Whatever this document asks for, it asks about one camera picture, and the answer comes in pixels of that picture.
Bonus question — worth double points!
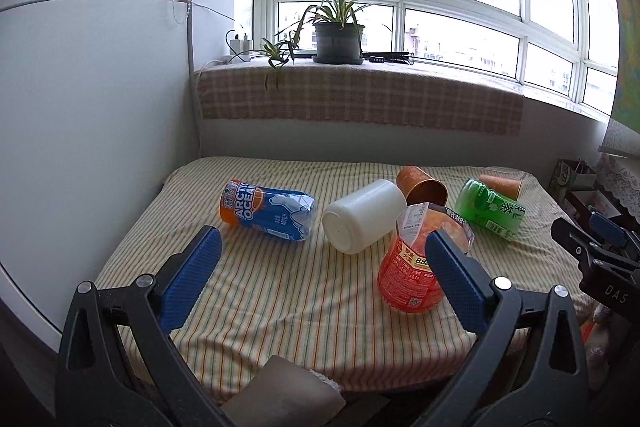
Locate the red instant noodle cup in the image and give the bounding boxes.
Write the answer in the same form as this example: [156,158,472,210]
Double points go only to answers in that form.
[378,202,475,313]

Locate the orange paper cup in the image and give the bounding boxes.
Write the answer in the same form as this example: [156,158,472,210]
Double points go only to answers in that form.
[480,174,523,200]

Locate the brown paper cup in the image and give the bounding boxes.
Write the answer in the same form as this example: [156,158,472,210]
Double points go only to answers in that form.
[396,166,448,206]

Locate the white plastic cup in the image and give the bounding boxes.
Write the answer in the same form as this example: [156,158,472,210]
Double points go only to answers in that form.
[321,179,407,255]

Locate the white lace cloth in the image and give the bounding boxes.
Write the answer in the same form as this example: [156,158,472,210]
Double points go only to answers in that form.
[594,153,640,221]

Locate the green white box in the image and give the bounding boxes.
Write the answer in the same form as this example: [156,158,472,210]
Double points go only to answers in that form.
[548,159,597,202]

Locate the green tea bottle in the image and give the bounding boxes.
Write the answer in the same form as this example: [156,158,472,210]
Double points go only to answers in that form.
[454,179,526,241]

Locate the striped yellow table cloth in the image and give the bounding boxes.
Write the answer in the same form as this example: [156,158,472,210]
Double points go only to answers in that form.
[92,156,597,405]

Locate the grey cloth sleeve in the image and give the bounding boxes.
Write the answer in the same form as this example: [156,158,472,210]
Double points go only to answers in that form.
[221,355,346,426]

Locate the blue orange Arctic Ocean bottle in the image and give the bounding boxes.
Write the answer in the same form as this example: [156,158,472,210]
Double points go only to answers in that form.
[219,179,316,242]

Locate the black object on sill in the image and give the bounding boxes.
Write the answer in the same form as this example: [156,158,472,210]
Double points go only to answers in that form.
[362,52,414,66]

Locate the brown plaid cloth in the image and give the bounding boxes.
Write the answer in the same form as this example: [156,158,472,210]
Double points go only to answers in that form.
[198,63,524,136]

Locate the potted spider plant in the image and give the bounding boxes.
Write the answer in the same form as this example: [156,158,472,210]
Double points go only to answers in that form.
[259,0,367,70]

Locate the white phone charger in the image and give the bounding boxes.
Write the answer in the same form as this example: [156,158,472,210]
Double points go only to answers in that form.
[224,28,253,64]

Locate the wall map poster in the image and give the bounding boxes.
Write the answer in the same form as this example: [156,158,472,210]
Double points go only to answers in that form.
[600,0,639,159]

